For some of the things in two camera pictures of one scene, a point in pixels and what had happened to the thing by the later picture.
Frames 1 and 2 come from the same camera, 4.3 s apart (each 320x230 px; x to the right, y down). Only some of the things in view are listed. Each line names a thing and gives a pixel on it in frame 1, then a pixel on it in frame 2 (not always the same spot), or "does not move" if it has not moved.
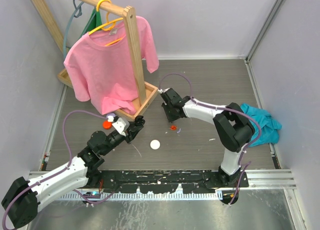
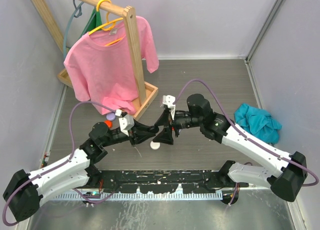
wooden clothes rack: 145,92 does not move
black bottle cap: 139,120 → 153,129
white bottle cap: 155,144 does not move
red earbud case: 107,125 does not move
